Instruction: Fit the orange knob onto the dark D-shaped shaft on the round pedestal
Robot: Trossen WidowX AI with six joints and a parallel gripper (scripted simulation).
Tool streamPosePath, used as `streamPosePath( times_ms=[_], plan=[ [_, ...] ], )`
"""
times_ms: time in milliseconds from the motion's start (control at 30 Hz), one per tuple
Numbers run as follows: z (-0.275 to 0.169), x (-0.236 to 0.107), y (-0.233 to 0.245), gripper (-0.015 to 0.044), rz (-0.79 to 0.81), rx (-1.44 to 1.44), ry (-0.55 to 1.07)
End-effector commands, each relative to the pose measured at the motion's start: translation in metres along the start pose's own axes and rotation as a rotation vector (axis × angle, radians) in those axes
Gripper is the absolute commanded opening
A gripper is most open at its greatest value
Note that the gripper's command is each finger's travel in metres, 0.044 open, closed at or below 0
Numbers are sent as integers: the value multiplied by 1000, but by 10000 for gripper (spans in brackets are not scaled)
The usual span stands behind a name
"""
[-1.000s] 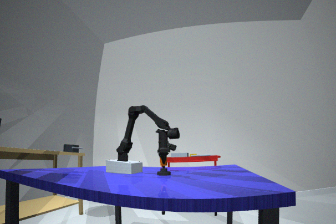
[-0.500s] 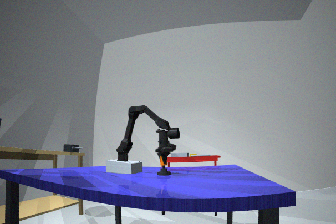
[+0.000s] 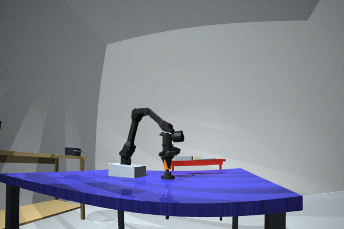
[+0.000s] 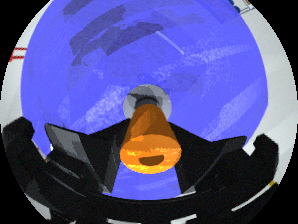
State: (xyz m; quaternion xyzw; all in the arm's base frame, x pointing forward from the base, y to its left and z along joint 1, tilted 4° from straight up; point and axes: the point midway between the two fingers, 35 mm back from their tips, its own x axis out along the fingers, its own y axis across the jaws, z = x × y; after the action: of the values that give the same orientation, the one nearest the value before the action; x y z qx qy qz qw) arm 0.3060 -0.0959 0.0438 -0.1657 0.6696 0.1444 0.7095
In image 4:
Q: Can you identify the orange tapered knob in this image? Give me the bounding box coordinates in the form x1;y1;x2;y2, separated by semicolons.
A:
120;104;182;175

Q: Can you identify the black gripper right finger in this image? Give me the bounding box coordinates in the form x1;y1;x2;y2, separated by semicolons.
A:
168;121;247;194

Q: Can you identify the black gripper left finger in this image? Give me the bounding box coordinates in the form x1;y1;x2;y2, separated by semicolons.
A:
44;119;130;194

